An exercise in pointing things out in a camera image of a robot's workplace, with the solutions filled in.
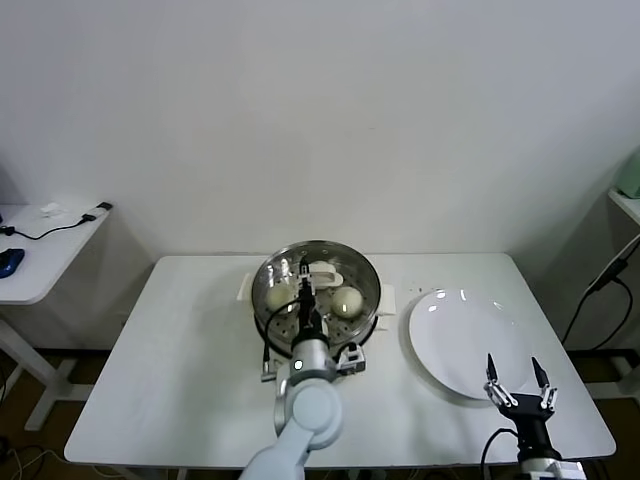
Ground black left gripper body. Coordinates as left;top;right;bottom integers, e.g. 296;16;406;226
294;285;329;346

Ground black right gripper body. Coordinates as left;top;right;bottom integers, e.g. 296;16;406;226
502;393;560;459

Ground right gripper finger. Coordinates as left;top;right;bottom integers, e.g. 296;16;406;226
482;352;520;410
530;355;558;412

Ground glass pot lid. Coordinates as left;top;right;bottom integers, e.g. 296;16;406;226
251;240;382;349

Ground white steamed baozi bun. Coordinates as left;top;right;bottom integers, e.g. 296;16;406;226
330;287;363;319
264;287;294;311

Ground stainless steel steamer basket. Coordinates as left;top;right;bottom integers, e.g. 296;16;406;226
236;240;397;351

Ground white round plate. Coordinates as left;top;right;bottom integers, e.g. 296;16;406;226
408;289;534;406

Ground black white power strip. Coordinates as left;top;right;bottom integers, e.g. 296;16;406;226
587;242;635;295

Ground white side desk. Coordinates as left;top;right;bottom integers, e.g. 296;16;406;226
0;202;117;432
583;188;640;401

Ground pale green appliance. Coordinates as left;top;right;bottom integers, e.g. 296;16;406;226
615;152;640;200

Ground blue computer mouse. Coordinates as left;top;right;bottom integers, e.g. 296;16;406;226
0;247;26;279

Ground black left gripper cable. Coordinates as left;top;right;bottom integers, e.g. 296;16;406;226
259;302;306;384

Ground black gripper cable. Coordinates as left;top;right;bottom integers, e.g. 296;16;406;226
259;302;306;384
479;427;521;480

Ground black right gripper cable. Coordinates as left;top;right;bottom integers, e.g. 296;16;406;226
479;427;521;480

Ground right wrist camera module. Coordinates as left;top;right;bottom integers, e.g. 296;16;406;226
549;460;584;480

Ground black power cable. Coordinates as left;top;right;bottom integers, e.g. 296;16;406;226
559;277;634;351

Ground black usb cable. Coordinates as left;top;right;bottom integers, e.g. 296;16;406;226
0;212;100;242

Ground beige floor cable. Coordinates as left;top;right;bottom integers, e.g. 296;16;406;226
9;446;66;477

